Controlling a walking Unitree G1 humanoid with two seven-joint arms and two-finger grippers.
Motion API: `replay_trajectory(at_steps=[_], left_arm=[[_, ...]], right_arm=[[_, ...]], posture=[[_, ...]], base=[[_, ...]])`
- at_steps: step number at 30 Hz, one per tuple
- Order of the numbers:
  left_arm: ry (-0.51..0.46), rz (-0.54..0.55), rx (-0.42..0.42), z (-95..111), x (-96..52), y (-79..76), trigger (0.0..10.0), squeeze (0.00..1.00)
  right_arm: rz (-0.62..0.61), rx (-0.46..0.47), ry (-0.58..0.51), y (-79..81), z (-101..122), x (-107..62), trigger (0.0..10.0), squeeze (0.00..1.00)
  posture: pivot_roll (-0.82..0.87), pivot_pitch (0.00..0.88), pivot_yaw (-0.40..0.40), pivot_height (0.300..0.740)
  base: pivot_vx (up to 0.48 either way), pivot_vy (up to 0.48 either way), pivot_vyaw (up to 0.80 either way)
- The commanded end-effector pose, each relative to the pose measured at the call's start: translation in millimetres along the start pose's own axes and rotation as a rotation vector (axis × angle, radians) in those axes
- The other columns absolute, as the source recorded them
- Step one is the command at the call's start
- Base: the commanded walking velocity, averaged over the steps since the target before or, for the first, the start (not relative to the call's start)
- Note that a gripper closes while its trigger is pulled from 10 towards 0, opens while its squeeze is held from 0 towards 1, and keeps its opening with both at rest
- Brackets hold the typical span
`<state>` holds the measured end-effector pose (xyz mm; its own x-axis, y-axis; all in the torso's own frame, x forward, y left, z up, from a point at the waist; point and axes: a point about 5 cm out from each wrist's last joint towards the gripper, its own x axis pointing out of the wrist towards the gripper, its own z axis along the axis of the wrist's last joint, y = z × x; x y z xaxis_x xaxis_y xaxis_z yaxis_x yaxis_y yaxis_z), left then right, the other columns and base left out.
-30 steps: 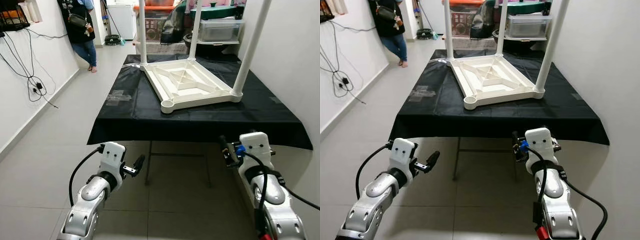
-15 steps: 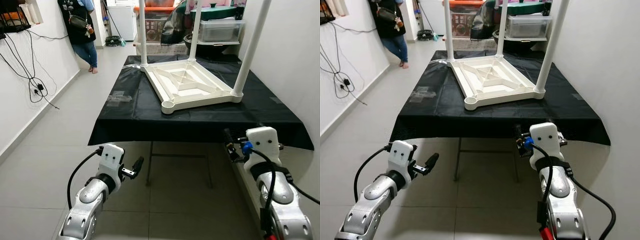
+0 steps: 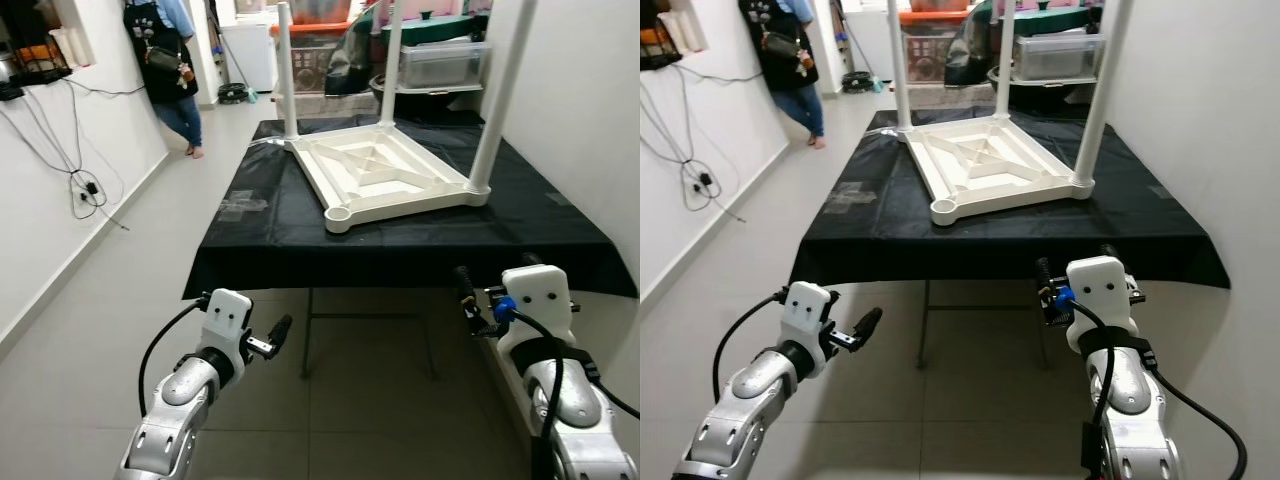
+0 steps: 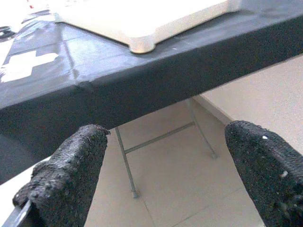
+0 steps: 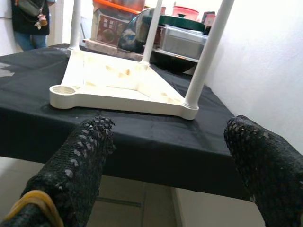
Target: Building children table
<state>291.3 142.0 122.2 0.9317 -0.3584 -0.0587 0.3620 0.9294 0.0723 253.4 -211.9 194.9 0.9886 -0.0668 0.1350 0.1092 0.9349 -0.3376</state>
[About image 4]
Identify black coiled hose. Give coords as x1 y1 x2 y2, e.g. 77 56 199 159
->
0 25 13 39

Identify clear tape cross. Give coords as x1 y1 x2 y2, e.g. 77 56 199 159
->
0 50 60 83

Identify white plastic table top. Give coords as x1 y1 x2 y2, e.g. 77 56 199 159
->
54 0 242 54

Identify black tablecloth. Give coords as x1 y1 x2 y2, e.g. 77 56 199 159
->
0 0 303 185

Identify grey metal table leg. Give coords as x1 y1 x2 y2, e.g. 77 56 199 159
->
115 122 196 199

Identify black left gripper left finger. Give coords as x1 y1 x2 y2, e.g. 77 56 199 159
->
12 124 111 227

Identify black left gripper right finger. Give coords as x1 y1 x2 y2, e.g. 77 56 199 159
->
224 120 303 227

